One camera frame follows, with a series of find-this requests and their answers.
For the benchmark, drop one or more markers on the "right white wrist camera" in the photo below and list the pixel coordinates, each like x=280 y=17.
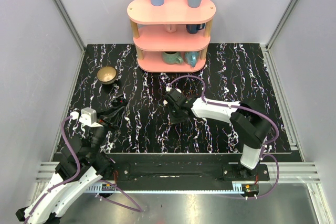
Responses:
x=172 y=96

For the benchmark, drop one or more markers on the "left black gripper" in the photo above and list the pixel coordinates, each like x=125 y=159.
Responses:
x=104 y=116

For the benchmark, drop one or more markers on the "light blue ceramic mug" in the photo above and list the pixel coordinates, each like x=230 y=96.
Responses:
x=191 y=58

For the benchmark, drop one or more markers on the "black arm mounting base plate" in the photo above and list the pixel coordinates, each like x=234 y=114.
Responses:
x=218 y=166

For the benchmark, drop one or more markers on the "green ceramic mug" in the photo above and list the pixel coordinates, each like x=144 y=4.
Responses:
x=171 y=57

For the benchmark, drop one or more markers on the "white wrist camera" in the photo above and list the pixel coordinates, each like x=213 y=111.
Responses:
x=87 y=117
x=172 y=96

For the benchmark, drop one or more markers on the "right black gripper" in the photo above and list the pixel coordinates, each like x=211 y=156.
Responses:
x=173 y=119

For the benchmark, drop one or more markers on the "gold bowl with dark rim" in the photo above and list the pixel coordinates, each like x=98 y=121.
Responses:
x=107 y=75

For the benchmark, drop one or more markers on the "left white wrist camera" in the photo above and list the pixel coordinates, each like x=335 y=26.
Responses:
x=87 y=117

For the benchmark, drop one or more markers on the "pink three-tier wooden shelf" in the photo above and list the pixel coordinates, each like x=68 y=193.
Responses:
x=151 y=39

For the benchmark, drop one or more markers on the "pink mug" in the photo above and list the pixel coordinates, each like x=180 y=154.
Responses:
x=170 y=28

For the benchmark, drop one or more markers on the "dark blue mug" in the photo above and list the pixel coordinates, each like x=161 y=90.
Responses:
x=194 y=28

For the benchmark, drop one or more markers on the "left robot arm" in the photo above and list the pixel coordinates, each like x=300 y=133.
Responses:
x=82 y=165

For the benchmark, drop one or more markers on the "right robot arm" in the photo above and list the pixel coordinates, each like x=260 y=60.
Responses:
x=250 y=125

